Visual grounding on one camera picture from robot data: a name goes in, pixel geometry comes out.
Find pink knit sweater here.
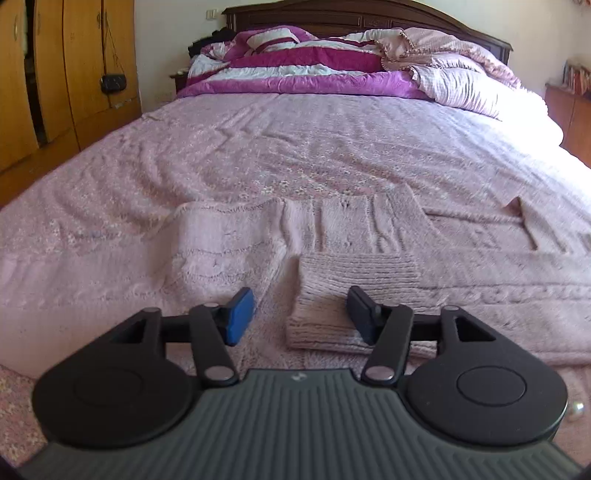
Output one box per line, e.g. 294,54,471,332
152,182,591,363

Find pink checked pillows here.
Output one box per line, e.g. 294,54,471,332
374,27,525,121

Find row of books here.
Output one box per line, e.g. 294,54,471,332
562,58,591,95

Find purple and white striped quilt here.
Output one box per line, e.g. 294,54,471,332
176,25,435,100

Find pink floral bed sheet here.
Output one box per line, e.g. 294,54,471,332
0,90,591,467

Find brown wooden cabinet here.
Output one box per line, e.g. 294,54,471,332
545,82,591,168

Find wooden wardrobe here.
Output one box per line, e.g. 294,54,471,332
0,0,143,208

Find dark wooden headboard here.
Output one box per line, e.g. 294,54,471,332
222,0,514,65

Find black purse with strap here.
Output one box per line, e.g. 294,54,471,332
95,0,129,94

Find dark clothes pile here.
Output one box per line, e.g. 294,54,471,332
188,27,238,58

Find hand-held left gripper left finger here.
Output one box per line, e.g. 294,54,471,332
107,287,256,387

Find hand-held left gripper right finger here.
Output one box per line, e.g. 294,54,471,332
347,285,497,387

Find dark wooden nightstand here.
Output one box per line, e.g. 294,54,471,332
168,69,190,96

